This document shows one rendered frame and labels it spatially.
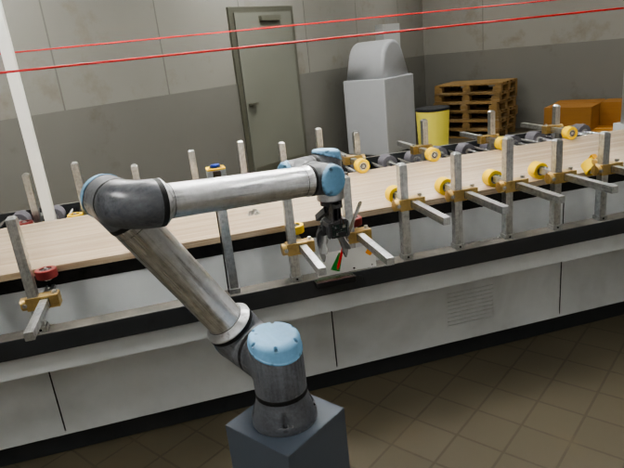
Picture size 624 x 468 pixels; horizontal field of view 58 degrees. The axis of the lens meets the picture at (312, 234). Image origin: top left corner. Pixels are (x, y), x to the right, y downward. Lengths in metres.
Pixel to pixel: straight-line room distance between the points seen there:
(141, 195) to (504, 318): 2.25
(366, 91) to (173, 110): 2.89
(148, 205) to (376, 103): 6.86
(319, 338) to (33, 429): 1.32
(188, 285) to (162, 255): 0.12
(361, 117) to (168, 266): 6.85
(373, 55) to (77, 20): 3.92
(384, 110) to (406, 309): 5.39
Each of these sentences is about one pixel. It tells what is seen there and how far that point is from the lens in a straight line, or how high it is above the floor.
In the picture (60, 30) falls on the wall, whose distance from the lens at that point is 5.93.
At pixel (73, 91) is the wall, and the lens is 5.91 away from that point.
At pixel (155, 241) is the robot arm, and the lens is 1.48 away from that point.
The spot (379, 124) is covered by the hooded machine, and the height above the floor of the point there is 0.51.
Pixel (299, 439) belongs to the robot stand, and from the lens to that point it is 1.64.
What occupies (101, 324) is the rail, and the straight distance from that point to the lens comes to 2.33.
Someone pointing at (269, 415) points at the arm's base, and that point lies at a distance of 1.64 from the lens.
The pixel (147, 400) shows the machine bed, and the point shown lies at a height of 0.18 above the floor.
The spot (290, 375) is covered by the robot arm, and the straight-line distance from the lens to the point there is 1.58.
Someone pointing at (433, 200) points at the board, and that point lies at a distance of 2.65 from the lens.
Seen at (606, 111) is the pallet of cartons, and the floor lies 0.35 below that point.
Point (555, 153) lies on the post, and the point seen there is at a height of 1.06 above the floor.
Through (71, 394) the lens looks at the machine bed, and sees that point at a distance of 2.76.
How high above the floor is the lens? 1.61
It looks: 18 degrees down
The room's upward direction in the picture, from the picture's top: 6 degrees counter-clockwise
